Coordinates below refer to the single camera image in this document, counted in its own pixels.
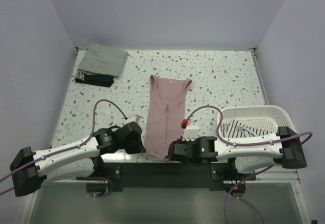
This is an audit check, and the pink tank top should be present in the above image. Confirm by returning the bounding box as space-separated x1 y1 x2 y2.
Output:
144 75 192 161

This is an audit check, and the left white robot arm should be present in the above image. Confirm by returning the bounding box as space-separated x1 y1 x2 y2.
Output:
10 121 144 197

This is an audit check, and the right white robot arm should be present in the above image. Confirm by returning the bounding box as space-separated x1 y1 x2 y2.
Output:
168 126 310 180

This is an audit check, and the striped black white tank top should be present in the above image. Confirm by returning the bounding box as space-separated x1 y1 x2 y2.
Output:
219 119 277 138

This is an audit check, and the folded dark tank top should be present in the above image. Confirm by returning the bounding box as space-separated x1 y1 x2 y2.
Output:
74 71 114 87

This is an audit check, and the folded grey tank top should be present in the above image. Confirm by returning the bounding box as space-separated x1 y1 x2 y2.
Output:
78 43 128 78

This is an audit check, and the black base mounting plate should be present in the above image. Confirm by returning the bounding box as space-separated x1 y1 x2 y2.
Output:
90 163 248 191

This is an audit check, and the white perforated laundry basket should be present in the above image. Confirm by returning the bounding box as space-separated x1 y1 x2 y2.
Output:
221 105 296 131

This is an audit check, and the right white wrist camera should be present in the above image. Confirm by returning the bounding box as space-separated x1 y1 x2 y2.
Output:
181 119 199 141

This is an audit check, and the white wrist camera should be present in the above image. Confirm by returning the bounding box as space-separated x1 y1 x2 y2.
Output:
181 119 199 141
124 115 144 124

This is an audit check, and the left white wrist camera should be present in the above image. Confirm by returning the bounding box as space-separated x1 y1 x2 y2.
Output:
124 115 144 124

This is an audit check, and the aluminium frame rail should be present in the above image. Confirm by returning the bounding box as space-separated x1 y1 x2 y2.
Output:
42 167 299 185

